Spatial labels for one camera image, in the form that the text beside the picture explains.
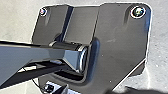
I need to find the small round base cap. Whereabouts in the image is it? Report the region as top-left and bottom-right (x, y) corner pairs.
(39, 7), (48, 17)

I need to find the large round base cap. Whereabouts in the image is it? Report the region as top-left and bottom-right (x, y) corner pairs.
(129, 4), (147, 19)

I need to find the small white cable box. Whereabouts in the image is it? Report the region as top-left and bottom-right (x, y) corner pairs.
(43, 81), (69, 94)

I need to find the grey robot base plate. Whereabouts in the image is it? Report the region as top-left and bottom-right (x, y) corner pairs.
(30, 2), (154, 94)

